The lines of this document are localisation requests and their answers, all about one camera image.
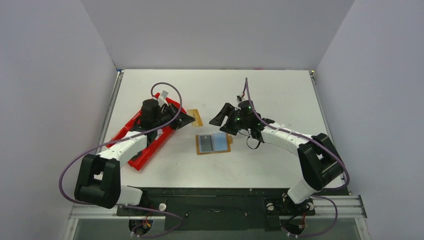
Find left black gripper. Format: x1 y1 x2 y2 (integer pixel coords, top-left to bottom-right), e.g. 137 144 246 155
153 103 195 131

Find gold VIP credit card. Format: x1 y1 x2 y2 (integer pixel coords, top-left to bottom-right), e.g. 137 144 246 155
186 109 203 127

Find yellow leather card holder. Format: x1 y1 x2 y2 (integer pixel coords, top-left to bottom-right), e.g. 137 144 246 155
195 132 233 155

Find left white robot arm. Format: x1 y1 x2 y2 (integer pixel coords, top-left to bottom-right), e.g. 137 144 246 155
74 98 195 215

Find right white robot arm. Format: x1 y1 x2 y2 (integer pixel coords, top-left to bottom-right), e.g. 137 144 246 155
209 100 345 214

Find black card in holder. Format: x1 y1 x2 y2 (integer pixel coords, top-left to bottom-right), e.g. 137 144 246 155
199 135 214 153

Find red plastic compartment tray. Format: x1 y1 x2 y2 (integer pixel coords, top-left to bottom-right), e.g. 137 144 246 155
99 93 188 171

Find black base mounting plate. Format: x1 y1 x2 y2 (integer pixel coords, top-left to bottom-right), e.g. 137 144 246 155
113 187 347 232

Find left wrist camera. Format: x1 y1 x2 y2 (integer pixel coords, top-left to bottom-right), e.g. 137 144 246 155
157 91 169 106

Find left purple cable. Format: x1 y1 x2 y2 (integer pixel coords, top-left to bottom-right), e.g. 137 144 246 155
58 82 184 238

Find purple cable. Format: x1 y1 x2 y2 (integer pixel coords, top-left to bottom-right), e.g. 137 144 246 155
243 77 351 239
58 82 184 238

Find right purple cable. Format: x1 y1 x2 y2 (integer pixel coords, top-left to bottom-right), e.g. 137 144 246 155
243 77 351 239

